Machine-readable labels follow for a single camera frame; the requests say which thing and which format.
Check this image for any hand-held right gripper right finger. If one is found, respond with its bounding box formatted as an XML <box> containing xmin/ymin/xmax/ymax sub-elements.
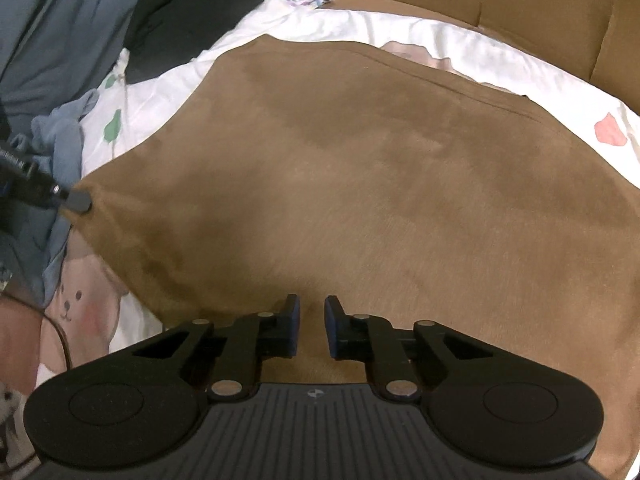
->
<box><xmin>324</xmin><ymin>295</ymin><xmax>501</xmax><ymax>403</ymax></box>

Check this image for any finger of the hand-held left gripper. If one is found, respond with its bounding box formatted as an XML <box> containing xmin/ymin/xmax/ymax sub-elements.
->
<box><xmin>27</xmin><ymin>162</ymin><xmax>93</xmax><ymax>216</ymax></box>

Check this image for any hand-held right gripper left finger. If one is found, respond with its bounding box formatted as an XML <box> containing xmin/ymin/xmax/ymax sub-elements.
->
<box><xmin>132</xmin><ymin>294</ymin><xmax>301</xmax><ymax>403</ymax></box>

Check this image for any brown printed t-shirt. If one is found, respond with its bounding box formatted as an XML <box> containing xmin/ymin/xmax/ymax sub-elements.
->
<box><xmin>70</xmin><ymin>34</ymin><xmax>640</xmax><ymax>480</ymax></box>

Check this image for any cream bear printed blanket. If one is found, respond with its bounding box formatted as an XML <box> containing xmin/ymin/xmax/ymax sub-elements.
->
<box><xmin>37</xmin><ymin>0</ymin><xmax>640</xmax><ymax>386</ymax></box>

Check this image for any black cable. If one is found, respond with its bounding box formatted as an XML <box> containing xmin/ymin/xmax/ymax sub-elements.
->
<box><xmin>0</xmin><ymin>290</ymin><xmax>73</xmax><ymax>371</ymax></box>

